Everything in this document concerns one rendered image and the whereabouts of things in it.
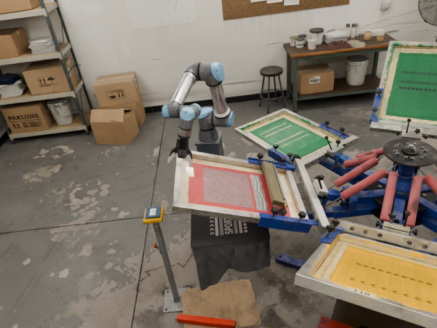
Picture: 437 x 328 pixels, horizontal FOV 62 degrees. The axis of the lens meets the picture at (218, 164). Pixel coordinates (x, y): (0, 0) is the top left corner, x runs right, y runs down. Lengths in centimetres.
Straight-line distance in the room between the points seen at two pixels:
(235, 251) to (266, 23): 411
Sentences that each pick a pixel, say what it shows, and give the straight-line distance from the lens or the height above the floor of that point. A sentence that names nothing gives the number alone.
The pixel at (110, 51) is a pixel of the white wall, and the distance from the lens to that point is 598.
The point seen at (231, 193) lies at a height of 119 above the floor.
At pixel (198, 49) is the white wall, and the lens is 581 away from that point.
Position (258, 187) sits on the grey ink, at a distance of 232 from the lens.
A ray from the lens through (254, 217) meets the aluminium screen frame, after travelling 204.
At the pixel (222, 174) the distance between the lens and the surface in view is 234.
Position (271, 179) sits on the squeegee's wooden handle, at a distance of 226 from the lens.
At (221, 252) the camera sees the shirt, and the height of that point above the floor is 86.
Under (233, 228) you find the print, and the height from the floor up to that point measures 95.
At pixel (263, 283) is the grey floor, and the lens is 325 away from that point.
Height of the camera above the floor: 257
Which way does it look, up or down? 34 degrees down
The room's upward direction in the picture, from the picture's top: 7 degrees counter-clockwise
